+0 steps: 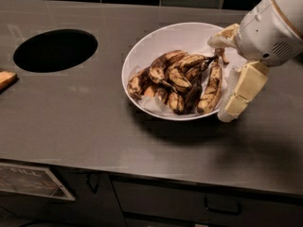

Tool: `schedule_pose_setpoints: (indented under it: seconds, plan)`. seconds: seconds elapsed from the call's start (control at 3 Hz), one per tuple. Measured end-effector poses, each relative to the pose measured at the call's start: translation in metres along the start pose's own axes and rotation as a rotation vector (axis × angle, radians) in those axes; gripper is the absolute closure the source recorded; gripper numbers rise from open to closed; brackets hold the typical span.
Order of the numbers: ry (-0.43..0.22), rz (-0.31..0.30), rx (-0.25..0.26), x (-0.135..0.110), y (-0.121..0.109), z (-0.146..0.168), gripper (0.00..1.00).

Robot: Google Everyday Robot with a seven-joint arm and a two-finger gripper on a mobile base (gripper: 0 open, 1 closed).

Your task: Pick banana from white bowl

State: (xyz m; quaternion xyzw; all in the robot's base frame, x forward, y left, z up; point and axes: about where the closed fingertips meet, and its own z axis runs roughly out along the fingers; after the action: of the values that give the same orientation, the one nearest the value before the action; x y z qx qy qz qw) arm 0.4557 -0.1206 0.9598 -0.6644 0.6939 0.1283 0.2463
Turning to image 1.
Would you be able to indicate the spotted banana top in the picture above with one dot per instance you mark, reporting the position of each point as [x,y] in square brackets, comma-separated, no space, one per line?
[159,65]

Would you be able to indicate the dark banana bottom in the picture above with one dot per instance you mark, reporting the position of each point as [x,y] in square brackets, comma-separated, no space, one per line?
[176,102]

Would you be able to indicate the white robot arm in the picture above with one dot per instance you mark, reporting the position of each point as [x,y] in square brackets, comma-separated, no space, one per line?
[268,36]

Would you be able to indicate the black cabinet handle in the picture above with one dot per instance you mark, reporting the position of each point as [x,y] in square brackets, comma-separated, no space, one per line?
[92,181]

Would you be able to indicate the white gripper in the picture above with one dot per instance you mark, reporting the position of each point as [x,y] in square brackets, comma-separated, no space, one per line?
[267,34]

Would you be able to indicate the spotted banana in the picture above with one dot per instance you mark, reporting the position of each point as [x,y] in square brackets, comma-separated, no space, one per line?
[211,96]
[138,83]
[159,65]
[178,72]

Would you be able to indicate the spotted banana middle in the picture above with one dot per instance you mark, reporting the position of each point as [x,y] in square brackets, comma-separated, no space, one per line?
[178,72]

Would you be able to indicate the black drawer handle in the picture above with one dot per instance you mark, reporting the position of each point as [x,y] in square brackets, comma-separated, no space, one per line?
[220,205]

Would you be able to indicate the framed sign on cabinet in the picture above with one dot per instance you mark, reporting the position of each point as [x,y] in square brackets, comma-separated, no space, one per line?
[37,181]

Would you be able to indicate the wooden board edge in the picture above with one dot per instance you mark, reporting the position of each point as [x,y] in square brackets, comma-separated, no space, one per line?
[6,79]

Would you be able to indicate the round counter waste hole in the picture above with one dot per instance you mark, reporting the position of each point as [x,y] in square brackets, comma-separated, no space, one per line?
[55,50]

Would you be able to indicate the spotted banana left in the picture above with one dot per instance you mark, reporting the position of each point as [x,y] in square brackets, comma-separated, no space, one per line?
[138,83]

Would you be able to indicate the spotted banana right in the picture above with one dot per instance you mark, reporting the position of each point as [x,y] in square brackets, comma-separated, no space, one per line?
[211,96]

